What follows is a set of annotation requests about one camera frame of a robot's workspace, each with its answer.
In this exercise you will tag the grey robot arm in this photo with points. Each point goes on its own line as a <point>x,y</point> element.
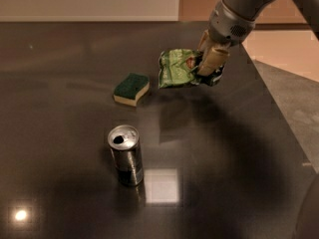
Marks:
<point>251,9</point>

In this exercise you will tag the green yellow sponge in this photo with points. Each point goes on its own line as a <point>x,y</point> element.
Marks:
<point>130,90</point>

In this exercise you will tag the open silver drink can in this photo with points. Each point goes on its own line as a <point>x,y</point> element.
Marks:
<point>124,143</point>

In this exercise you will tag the green jalapeno chip bag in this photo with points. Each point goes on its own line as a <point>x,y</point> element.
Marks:
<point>178,69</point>

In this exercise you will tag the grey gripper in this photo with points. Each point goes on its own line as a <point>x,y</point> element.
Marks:
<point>226,26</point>

